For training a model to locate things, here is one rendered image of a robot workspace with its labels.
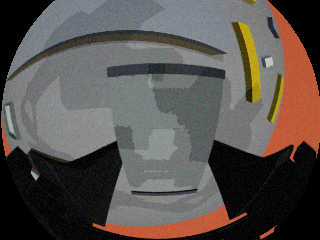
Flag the yellow flat bar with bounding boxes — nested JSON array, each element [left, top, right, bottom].
[[231, 21, 261, 103], [267, 73, 284, 123]]

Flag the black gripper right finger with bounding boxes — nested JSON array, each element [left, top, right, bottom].
[[208, 140, 295, 220]]

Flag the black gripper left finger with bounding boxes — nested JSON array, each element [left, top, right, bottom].
[[29, 140, 123, 227]]

